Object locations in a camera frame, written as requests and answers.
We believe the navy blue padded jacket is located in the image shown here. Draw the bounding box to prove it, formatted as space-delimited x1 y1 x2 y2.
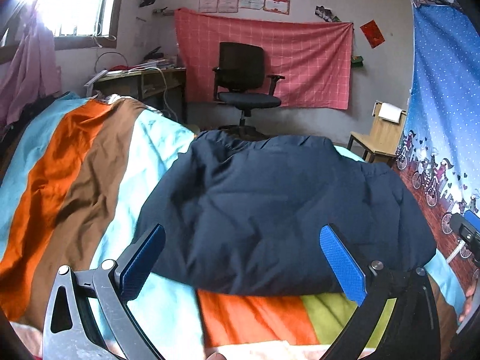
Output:
136 131 437 297

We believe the person's right hand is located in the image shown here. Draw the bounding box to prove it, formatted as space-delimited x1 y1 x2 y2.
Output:
459 283 477 323

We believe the blue patterned curtain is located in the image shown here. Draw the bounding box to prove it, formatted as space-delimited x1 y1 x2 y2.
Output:
396 0 479 289

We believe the wooden chair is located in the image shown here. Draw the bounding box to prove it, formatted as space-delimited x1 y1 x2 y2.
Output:
346 102 407 167

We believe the striped colourful bed sheet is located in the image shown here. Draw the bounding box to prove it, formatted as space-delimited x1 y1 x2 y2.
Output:
0 91 468 360

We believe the wooden desk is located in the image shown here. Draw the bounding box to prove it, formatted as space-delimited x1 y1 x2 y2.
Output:
84 67 187 124

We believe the black office chair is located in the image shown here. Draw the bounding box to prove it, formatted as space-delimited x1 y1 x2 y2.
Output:
212 42 285 141

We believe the window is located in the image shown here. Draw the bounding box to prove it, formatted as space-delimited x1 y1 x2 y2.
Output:
10 0 122 50

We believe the red paper on wall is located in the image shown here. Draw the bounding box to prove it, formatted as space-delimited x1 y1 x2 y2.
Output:
360 19 385 49

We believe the red checked wall cloth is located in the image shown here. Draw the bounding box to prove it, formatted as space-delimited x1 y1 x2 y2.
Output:
174 8 354 111

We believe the white cable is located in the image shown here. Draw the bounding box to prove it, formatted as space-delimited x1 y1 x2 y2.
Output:
93 49 179 123

